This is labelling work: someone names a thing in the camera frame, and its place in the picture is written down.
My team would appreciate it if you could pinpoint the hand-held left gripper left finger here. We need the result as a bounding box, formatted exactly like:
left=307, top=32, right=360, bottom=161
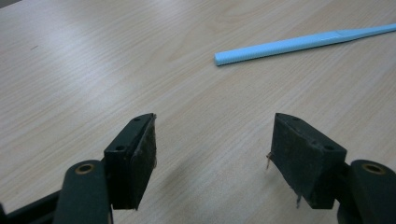
left=104, top=112, right=158, bottom=211

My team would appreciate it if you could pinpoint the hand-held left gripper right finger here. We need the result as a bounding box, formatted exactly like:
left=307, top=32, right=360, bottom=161
left=269, top=112, right=347, bottom=210

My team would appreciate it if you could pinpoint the light blue toothbrush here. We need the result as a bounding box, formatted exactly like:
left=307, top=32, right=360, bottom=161
left=213, top=22, right=396, bottom=67

